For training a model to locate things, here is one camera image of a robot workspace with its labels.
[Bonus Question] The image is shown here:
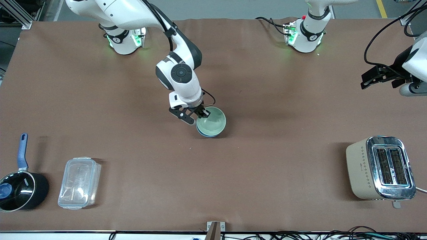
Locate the blue bowl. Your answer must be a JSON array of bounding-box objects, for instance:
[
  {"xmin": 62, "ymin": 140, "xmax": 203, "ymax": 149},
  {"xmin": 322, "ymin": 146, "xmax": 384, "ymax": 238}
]
[{"xmin": 196, "ymin": 126, "xmax": 225, "ymax": 138}]

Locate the aluminium frame profile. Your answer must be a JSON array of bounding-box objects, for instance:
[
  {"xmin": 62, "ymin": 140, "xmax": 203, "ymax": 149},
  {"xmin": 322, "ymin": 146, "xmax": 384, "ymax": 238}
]
[{"xmin": 0, "ymin": 0, "xmax": 46, "ymax": 30}]

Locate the brown table cover mat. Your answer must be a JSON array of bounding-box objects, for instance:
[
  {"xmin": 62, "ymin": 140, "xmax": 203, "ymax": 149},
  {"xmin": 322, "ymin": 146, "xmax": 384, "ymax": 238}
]
[{"xmin": 0, "ymin": 18, "xmax": 427, "ymax": 233}]

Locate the black looped cable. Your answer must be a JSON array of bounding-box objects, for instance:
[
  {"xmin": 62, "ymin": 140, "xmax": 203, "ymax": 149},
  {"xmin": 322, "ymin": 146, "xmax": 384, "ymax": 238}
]
[{"xmin": 403, "ymin": 7, "xmax": 427, "ymax": 38}]

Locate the black cable tangle below table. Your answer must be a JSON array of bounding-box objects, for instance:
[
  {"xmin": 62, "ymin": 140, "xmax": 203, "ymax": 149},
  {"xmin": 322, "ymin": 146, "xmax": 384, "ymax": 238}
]
[{"xmin": 234, "ymin": 226, "xmax": 427, "ymax": 240}]

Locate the beige chrome two-slot toaster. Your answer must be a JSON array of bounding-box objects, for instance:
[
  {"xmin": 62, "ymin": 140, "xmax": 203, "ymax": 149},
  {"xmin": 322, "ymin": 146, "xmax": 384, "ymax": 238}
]
[{"xmin": 346, "ymin": 136, "xmax": 417, "ymax": 209}]

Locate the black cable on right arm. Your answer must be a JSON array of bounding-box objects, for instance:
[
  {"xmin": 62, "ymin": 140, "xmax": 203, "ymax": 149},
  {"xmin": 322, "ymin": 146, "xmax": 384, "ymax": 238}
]
[{"xmin": 142, "ymin": 0, "xmax": 177, "ymax": 52}]

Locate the black saucepan with blue handle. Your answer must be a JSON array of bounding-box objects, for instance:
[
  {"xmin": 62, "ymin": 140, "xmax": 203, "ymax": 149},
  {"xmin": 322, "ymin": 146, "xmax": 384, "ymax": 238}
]
[{"xmin": 0, "ymin": 133, "xmax": 50, "ymax": 213}]

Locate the metal table edge bracket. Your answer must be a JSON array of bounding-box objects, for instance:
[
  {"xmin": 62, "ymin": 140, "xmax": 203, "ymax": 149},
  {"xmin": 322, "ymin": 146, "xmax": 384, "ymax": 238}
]
[{"xmin": 206, "ymin": 221, "xmax": 226, "ymax": 240}]

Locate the green bowl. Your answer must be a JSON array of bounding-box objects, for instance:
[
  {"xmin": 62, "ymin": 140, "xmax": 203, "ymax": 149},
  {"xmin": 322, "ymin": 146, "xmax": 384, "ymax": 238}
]
[{"xmin": 196, "ymin": 107, "xmax": 227, "ymax": 137}]

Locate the clear plastic lidded container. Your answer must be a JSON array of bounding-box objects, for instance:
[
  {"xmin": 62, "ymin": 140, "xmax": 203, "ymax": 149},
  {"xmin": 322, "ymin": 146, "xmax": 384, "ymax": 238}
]
[{"xmin": 58, "ymin": 157, "xmax": 101, "ymax": 210}]

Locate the black left base cable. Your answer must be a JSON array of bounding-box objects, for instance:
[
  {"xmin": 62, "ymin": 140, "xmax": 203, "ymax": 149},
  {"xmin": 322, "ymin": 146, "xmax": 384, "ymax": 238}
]
[{"xmin": 255, "ymin": 17, "xmax": 291, "ymax": 36}]

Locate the long black left arm cable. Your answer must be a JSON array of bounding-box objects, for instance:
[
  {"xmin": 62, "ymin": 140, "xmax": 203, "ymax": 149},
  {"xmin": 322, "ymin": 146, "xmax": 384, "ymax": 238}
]
[{"xmin": 364, "ymin": 0, "xmax": 427, "ymax": 69}]

